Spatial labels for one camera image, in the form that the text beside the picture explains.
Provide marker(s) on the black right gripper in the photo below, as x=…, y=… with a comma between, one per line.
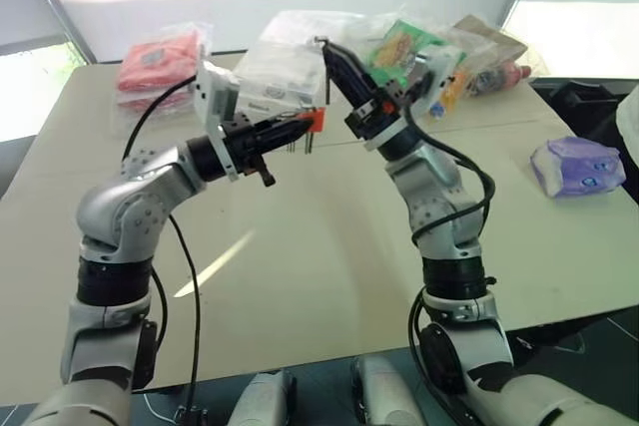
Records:
x=377, y=112

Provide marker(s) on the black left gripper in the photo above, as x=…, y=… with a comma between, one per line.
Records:
x=242, y=141

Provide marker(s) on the red hex key holder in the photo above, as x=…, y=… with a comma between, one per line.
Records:
x=317, y=120

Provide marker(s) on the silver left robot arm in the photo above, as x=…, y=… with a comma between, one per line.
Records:
x=125, y=206

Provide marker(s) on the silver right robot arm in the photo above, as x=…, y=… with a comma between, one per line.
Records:
x=434, y=181

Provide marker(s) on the clear bag with white box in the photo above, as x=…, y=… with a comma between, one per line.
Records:
x=284, y=77

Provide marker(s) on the green snack bag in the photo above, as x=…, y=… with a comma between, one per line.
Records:
x=402, y=49

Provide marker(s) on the orange packet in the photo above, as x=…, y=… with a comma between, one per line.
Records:
x=449, y=94

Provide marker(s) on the red packets in clear bag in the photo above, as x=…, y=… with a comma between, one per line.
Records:
x=160, y=72

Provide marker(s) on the pink bottle in clear bag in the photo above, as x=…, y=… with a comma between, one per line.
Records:
x=499, y=76

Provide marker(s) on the black furniture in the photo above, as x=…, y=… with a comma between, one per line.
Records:
x=579, y=97

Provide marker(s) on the purple tissue pack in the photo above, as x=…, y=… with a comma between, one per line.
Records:
x=576, y=167

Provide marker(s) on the silver robot leg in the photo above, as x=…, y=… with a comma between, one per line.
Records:
x=387, y=391
x=262, y=398

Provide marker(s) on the white cloth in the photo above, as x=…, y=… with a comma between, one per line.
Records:
x=630, y=114

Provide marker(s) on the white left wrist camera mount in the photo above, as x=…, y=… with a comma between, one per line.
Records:
x=212, y=97

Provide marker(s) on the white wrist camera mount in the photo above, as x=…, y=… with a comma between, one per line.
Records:
x=212, y=97
x=442, y=82

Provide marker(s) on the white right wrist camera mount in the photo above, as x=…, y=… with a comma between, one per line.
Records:
x=442, y=82

